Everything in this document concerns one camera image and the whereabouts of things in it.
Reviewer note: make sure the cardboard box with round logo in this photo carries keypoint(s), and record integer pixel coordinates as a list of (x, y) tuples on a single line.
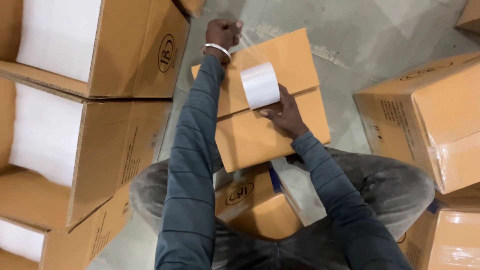
[(247, 202)]

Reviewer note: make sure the small closed cardboard box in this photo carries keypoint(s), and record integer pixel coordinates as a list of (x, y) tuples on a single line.
[(262, 138)]

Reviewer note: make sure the person's left hand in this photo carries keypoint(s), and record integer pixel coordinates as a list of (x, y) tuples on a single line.
[(219, 35)]

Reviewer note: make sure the white foam filler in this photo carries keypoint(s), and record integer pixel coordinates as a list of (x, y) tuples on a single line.
[(45, 138), (20, 240), (60, 35)]

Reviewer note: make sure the clear packing tape roll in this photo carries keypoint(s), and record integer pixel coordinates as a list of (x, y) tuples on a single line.
[(260, 86)]

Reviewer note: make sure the open cardboard box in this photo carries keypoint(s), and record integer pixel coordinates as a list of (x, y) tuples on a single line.
[(116, 150), (138, 48), (75, 247)]

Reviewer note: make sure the person's left fingers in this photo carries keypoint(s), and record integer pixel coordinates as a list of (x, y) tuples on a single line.
[(230, 27)]

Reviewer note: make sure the plain cardboard box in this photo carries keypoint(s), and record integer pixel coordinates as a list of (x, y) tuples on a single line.
[(470, 17)]

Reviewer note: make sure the taped closed cardboard box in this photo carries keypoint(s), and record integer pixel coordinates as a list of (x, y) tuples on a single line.
[(446, 240), (423, 116)]

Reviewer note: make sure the person's right hand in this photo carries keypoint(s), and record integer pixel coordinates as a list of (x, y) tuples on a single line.
[(287, 114)]

